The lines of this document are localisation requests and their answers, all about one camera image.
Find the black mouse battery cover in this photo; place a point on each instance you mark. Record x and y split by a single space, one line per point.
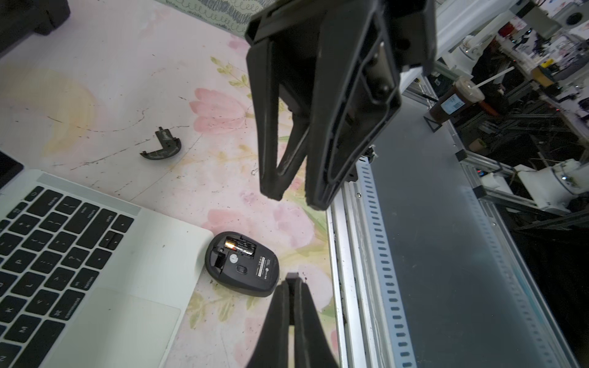
170 146

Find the black plastic tool case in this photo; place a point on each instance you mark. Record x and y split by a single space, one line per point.
20 18

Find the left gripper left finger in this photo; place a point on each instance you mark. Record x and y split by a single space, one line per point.
272 347

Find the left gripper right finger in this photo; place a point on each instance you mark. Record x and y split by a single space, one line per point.
311 349

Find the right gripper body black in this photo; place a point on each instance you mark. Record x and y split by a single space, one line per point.
283 38

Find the aluminium mounting rail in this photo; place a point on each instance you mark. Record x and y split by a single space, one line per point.
431 276

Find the black wireless mouse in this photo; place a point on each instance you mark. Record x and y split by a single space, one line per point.
242 264

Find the silver laptop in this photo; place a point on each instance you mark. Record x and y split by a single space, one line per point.
88 280

